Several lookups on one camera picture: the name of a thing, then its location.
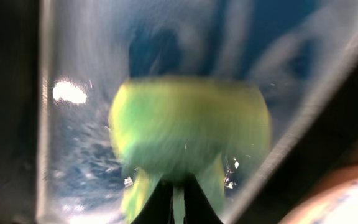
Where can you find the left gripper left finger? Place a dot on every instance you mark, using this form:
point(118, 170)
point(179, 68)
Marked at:
point(159, 207)

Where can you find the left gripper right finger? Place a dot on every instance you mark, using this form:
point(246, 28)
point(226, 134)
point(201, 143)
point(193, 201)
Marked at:
point(197, 208)

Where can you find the green yellow sponge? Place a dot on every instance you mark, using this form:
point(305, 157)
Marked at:
point(164, 128)

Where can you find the white plate stained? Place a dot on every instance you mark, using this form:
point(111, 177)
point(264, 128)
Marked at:
point(333, 201)

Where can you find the black tray with blue water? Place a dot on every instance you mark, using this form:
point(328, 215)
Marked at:
point(62, 63)

